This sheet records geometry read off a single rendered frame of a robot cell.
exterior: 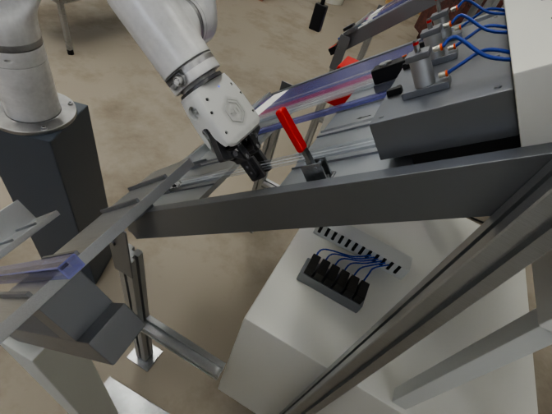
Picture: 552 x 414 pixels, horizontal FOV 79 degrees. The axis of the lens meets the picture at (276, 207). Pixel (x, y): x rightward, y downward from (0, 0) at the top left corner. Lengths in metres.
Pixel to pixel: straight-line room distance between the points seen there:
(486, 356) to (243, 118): 0.50
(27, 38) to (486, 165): 0.87
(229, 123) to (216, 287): 1.04
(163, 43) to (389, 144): 0.33
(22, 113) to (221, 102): 0.60
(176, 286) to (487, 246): 1.27
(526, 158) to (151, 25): 0.46
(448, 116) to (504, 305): 0.80
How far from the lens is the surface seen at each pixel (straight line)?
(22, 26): 0.93
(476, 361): 0.61
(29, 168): 1.10
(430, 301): 0.44
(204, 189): 0.65
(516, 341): 0.56
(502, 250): 0.37
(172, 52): 0.53
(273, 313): 0.77
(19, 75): 0.97
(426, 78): 0.43
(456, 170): 0.37
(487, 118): 0.39
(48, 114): 1.03
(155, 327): 1.08
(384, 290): 0.91
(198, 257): 1.55
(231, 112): 0.54
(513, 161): 0.36
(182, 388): 1.34
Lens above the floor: 1.30
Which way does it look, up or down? 46 degrees down
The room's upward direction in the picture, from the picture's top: 19 degrees clockwise
